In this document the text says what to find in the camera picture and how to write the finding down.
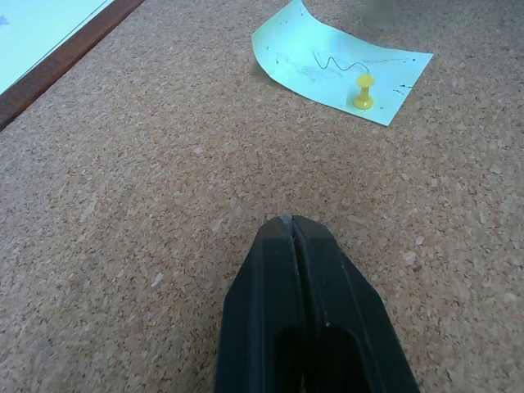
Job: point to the yellow pushpin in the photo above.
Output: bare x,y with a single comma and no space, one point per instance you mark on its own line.
363,91

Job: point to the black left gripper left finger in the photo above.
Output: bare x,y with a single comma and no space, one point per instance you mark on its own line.
256,311

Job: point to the cork board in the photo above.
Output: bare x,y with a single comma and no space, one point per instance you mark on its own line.
123,204

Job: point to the green paper note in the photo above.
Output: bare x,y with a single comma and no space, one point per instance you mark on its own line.
323,61

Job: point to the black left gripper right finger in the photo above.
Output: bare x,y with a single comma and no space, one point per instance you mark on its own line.
352,311

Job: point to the brown wooden board frame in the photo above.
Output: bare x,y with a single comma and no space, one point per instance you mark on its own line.
61,61

